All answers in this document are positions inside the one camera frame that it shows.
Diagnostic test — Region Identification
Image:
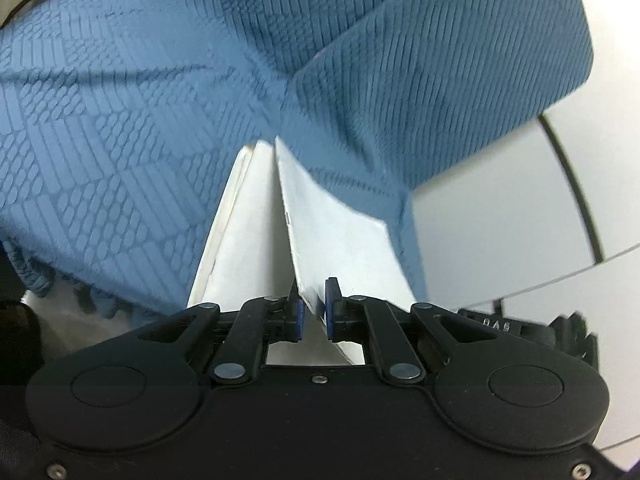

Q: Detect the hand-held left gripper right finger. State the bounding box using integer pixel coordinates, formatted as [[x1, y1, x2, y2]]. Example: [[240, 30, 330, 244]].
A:
[[324, 276, 493, 387]]

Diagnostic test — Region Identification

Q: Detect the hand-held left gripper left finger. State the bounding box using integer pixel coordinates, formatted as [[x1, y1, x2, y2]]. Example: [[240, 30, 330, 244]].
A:
[[136, 295, 308, 387]]

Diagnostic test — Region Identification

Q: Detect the white cover book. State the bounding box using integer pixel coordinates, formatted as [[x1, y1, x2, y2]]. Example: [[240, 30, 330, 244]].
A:
[[186, 135, 417, 367]]

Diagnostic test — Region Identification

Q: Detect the blue quilted sofa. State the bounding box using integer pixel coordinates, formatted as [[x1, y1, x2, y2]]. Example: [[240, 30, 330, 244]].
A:
[[0, 0, 596, 321]]

